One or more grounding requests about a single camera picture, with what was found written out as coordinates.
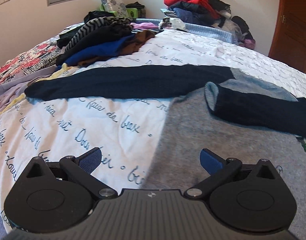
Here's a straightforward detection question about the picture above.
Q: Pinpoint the grey and navy knit sweater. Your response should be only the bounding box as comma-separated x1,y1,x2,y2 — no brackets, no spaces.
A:
25,65,306,239

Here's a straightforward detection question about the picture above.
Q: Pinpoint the striped black blue clothes pile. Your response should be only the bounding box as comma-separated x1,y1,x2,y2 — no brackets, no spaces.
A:
56,13,155,68

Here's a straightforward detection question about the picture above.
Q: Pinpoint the white quilt with script print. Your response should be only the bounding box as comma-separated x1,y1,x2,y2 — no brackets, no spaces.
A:
0,27,306,233

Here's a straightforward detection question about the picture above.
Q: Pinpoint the floral red bedsheet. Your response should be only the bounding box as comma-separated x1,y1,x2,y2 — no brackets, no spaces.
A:
0,40,61,85

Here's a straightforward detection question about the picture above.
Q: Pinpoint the brown wooden door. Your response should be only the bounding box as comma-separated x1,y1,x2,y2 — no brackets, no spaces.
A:
269,0,306,74

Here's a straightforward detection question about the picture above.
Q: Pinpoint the light blue quilted blanket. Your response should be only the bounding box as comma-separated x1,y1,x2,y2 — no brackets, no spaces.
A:
134,17,240,45

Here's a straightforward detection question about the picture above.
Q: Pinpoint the white plastic bag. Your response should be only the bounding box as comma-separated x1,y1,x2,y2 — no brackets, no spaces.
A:
158,17,186,31

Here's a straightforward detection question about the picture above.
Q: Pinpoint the pink purple garment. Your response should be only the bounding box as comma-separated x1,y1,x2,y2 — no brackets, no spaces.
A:
131,22,159,30

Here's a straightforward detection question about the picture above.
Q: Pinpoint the green plastic stool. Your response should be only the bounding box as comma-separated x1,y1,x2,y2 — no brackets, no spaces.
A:
99,5,139,18

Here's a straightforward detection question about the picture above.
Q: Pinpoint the floral white pillow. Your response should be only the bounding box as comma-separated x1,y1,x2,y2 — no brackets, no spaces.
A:
101,0,128,17

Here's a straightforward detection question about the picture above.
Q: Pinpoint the dark clothes heap by wall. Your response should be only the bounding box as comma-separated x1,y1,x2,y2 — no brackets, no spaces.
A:
161,0,256,50

